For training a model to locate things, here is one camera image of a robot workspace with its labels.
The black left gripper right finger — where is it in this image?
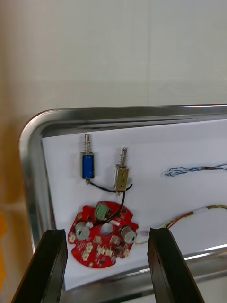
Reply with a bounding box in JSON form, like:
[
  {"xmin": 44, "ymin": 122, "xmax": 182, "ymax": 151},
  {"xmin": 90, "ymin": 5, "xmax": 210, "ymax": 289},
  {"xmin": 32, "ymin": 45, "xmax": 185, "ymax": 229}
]
[{"xmin": 147, "ymin": 227, "xmax": 205, "ymax": 303}]

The red yellow wire harness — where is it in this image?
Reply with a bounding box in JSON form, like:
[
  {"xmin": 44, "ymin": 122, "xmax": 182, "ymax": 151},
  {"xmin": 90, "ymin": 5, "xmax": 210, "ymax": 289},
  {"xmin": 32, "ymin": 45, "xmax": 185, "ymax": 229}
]
[{"xmin": 137, "ymin": 205, "xmax": 227, "ymax": 246}]

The metal solenoid with black cable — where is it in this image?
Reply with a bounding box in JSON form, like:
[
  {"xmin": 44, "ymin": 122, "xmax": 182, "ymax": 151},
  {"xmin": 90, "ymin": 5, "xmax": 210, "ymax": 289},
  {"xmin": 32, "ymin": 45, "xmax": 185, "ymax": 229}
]
[{"xmin": 94, "ymin": 147, "xmax": 131, "ymax": 225}]

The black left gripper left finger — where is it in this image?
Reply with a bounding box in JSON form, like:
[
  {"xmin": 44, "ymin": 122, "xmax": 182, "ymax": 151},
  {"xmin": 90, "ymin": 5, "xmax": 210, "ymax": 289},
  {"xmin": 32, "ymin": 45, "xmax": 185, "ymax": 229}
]
[{"xmin": 10, "ymin": 228, "xmax": 69, "ymax": 303}]

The blue-white twisted wire harness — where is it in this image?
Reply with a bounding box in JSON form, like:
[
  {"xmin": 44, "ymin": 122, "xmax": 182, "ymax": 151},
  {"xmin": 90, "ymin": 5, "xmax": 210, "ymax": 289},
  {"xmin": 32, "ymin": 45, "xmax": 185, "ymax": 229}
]
[{"xmin": 163, "ymin": 162, "xmax": 227, "ymax": 178}]

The steel tray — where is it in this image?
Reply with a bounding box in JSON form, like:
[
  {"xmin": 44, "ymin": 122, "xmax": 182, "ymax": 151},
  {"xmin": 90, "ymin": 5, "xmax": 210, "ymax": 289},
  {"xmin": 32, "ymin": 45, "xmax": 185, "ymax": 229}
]
[{"xmin": 18, "ymin": 104, "xmax": 227, "ymax": 303}]

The metal solenoid with blue label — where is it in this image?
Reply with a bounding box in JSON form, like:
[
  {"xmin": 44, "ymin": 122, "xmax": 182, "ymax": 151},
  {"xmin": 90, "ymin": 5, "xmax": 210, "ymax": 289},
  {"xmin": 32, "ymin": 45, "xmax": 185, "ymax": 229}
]
[{"xmin": 80, "ymin": 134, "xmax": 133, "ymax": 193}]

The round red circuit board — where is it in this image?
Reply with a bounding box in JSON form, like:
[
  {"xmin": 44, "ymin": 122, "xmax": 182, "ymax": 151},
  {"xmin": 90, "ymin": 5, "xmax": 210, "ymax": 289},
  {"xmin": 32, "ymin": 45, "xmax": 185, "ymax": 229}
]
[{"xmin": 68, "ymin": 200, "xmax": 139, "ymax": 268}]

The white paper sheet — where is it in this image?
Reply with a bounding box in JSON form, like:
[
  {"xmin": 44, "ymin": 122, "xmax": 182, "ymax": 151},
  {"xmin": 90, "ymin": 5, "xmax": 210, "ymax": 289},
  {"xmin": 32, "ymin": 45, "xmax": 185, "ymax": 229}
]
[{"xmin": 41, "ymin": 118, "xmax": 227, "ymax": 291}]

